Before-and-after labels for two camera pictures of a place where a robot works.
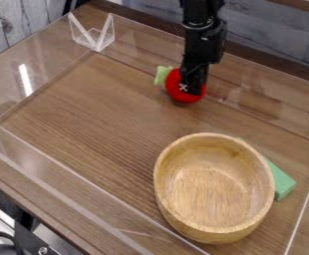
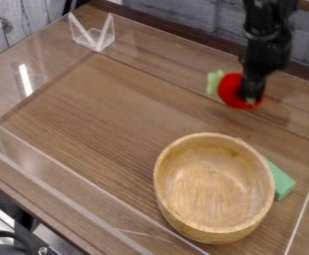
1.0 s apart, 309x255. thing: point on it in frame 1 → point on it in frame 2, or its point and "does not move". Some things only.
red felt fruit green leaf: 168,78 → 226,85
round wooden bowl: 213,187 does not move
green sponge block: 283,182 does not move
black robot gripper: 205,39 → 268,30
